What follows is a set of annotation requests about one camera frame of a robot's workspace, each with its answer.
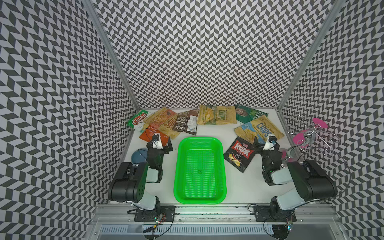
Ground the brown dark snack bag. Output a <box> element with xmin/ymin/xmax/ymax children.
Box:
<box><xmin>173</xmin><ymin>109</ymin><xmax>199</xmax><ymax>136</ymax></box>

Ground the chrome pink cup stand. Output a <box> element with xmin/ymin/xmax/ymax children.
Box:
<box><xmin>281</xmin><ymin>115</ymin><xmax>341</xmax><ymax>169</ymax></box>

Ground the orange Chips bag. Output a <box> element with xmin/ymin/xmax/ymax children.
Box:
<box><xmin>144</xmin><ymin>107</ymin><xmax>180</xmax><ymax>140</ymax></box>

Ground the green red Chuba bag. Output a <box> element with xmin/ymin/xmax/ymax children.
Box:
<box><xmin>127</xmin><ymin>110</ymin><xmax>152</xmax><ymax>133</ymax></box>

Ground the aluminium front rail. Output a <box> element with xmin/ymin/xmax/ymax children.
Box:
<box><xmin>90</xmin><ymin>204</ymin><xmax>342</xmax><ymax>225</ymax></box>

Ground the green Real chips bag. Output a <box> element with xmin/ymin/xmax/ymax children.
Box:
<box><xmin>236</xmin><ymin>104</ymin><xmax>268</xmax><ymax>124</ymax></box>

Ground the blue bowl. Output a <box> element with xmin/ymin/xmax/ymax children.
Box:
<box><xmin>131</xmin><ymin>149</ymin><xmax>148</xmax><ymax>164</ymax></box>

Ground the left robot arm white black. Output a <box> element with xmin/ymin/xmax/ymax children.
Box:
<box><xmin>108</xmin><ymin>140</ymin><xmax>173</xmax><ymax>214</ymax></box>

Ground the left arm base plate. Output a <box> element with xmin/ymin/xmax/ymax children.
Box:
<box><xmin>134</xmin><ymin>206</ymin><xmax>176</xmax><ymax>222</ymax></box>

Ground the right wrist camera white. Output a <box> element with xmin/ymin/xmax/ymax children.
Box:
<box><xmin>263</xmin><ymin>135</ymin><xmax>277</xmax><ymax>151</ymax></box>

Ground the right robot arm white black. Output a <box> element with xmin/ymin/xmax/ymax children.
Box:
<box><xmin>253</xmin><ymin>143</ymin><xmax>338</xmax><ymax>222</ymax></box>

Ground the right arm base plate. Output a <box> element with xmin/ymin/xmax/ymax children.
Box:
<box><xmin>253</xmin><ymin>206</ymin><xmax>297</xmax><ymax>223</ymax></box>

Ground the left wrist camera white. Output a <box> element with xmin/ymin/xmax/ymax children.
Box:
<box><xmin>152</xmin><ymin>133</ymin><xmax>163</xmax><ymax>150</ymax></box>

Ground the black Krax chips bag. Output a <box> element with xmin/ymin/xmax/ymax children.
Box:
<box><xmin>224</xmin><ymin>137</ymin><xmax>256</xmax><ymax>173</ymax></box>

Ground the green plastic basket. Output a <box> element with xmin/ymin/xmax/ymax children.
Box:
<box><xmin>174</xmin><ymin>137</ymin><xmax>227</xmax><ymax>205</ymax></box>

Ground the yellow blue Chips bag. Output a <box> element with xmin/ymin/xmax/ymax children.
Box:
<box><xmin>234</xmin><ymin>116</ymin><xmax>285</xmax><ymax>144</ymax></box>

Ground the red orange snack bag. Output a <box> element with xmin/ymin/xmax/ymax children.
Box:
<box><xmin>140</xmin><ymin>125</ymin><xmax>169</xmax><ymax>146</ymax></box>

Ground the yellow green Chips bag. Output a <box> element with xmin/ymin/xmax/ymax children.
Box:
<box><xmin>197</xmin><ymin>105</ymin><xmax>237</xmax><ymax>125</ymax></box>

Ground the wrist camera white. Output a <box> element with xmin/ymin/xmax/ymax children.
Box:
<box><xmin>152</xmin><ymin>133</ymin><xmax>163</xmax><ymax>150</ymax></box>
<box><xmin>263</xmin><ymin>135</ymin><xmax>277</xmax><ymax>151</ymax></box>

